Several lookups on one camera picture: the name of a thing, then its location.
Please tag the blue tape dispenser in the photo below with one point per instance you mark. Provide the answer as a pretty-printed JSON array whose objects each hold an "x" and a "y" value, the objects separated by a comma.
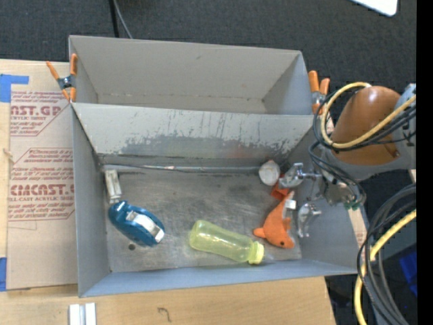
[{"x": 135, "y": 223}]

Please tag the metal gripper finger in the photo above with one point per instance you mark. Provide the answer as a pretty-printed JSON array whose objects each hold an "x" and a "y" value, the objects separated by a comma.
[
  {"x": 305, "y": 217},
  {"x": 293, "y": 175}
]

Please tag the brown cardboard board red print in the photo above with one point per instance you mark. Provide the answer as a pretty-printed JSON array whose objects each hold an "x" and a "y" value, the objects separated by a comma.
[{"x": 40, "y": 181}]

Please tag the white round ball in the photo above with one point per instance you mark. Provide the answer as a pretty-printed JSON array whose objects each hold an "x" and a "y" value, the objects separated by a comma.
[{"x": 269, "y": 173}]

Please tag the yellow-green plastic bottle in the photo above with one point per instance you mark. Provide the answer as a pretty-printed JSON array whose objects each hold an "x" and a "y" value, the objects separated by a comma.
[{"x": 220, "y": 240}]

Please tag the small orange block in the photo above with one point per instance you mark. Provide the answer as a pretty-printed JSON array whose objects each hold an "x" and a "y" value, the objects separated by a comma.
[{"x": 278, "y": 192}]

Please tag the grey metal bin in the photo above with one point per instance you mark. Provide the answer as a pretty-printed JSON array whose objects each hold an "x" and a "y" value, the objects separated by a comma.
[{"x": 203, "y": 198}]

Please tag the orange toy fish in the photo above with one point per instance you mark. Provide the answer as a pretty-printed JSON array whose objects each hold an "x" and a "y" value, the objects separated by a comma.
[{"x": 275, "y": 227}]

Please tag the clear plastic rectangular piece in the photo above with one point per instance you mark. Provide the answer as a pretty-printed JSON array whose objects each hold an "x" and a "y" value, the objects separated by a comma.
[{"x": 113, "y": 185}]

